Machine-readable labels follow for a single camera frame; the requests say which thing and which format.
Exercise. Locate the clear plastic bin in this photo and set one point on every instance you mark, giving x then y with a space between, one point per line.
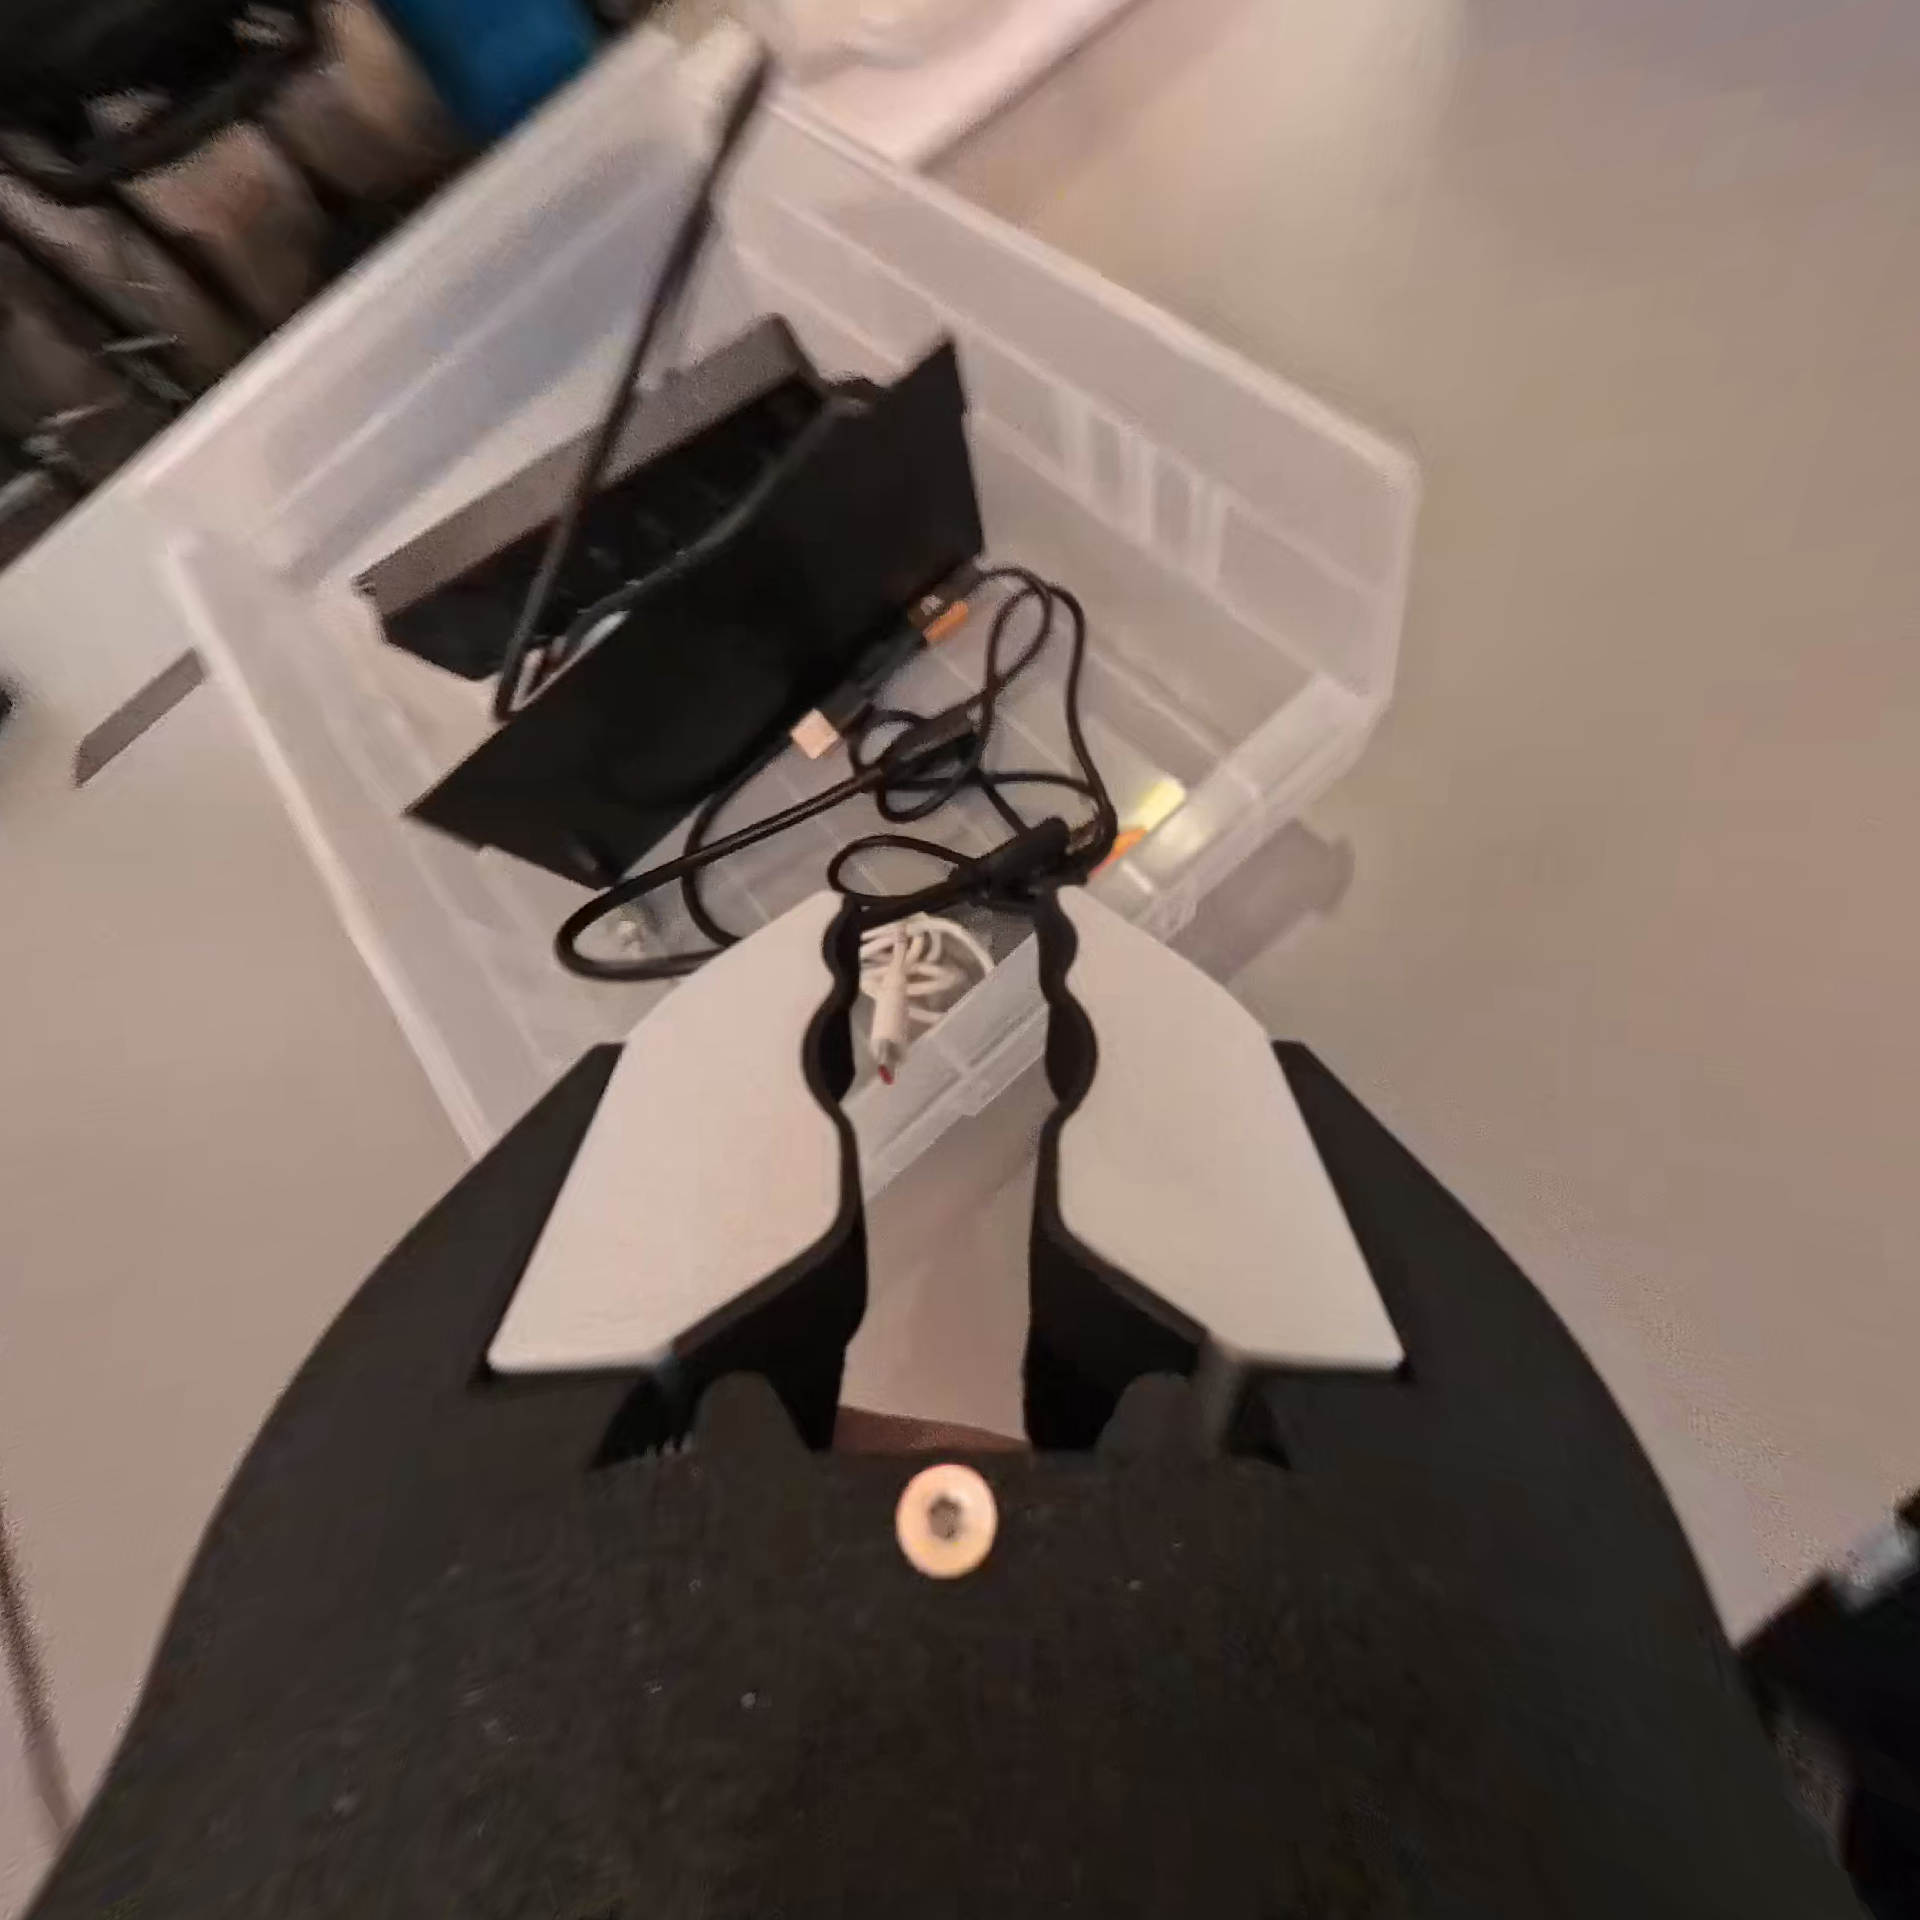
1231 569

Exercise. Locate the grey desk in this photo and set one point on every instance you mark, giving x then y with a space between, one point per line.
1576 751

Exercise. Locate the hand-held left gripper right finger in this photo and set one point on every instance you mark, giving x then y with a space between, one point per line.
1214 1184

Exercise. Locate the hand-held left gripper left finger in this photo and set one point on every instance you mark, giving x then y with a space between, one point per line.
691 1171

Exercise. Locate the black rectangular device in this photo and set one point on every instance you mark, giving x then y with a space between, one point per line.
720 704

